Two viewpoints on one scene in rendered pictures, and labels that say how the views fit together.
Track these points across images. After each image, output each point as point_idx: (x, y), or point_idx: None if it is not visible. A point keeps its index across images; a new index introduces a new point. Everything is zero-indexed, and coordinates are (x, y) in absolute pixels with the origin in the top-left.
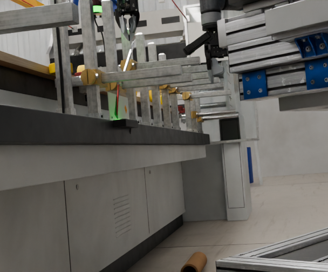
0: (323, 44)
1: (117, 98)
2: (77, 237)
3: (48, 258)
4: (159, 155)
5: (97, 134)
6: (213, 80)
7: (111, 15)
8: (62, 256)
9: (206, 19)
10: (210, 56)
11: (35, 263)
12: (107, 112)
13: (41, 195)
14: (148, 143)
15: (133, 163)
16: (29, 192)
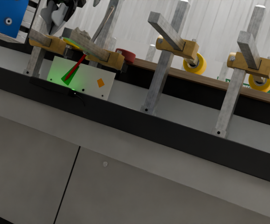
0: None
1: (75, 66)
2: (83, 207)
3: (23, 188)
4: None
5: None
6: (51, 30)
7: None
8: (45, 202)
9: None
10: (49, 0)
11: (5, 178)
12: (250, 122)
13: (37, 138)
14: (159, 142)
15: (120, 154)
16: (20, 128)
